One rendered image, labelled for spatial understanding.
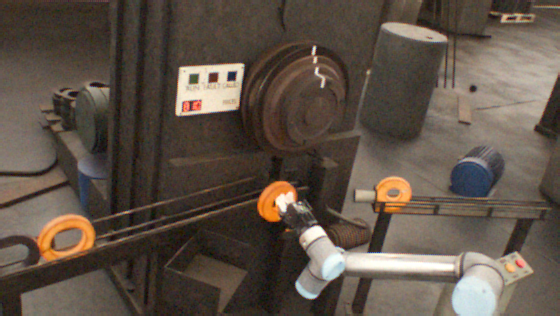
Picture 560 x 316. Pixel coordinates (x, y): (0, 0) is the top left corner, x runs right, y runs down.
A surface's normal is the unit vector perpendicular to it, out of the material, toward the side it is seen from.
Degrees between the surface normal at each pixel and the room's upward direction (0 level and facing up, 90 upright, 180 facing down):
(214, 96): 90
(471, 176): 90
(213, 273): 5
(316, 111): 90
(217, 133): 90
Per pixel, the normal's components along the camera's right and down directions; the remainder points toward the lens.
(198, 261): 0.13, -0.84
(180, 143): 0.57, 0.45
